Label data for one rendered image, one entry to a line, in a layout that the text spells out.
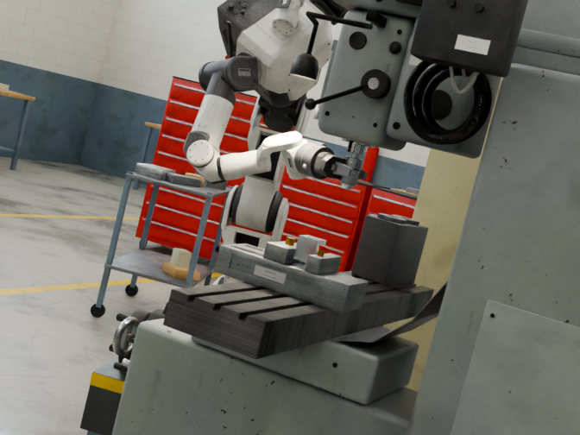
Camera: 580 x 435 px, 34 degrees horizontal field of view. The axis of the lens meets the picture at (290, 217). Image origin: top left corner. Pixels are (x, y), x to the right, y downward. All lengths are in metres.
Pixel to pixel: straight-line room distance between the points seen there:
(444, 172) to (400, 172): 7.71
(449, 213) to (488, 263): 2.05
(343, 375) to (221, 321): 0.43
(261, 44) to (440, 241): 1.63
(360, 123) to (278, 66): 0.53
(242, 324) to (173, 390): 0.61
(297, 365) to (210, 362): 0.25
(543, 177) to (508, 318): 0.31
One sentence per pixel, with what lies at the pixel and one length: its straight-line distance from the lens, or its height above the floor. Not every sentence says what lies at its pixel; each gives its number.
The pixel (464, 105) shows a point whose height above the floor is 1.45.
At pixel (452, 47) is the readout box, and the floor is 1.55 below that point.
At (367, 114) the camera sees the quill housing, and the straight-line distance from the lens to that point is 2.37.
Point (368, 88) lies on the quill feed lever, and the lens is 2.34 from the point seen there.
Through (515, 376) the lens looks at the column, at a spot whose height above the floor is 0.91.
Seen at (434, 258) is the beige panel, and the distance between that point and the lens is 4.19.
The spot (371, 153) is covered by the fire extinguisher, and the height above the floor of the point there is 1.20.
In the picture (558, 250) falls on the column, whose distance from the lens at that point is 2.11.
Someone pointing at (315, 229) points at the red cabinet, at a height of 0.57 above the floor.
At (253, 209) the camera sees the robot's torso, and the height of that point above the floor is 1.01.
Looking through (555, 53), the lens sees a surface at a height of 1.61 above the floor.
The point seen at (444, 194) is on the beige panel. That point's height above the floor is 1.18.
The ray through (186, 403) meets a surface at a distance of 2.54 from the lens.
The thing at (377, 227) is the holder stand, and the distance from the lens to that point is 2.93.
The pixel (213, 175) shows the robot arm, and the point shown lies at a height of 1.12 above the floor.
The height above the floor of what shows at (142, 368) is 0.60.
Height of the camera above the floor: 1.31
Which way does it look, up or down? 5 degrees down
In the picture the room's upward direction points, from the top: 14 degrees clockwise
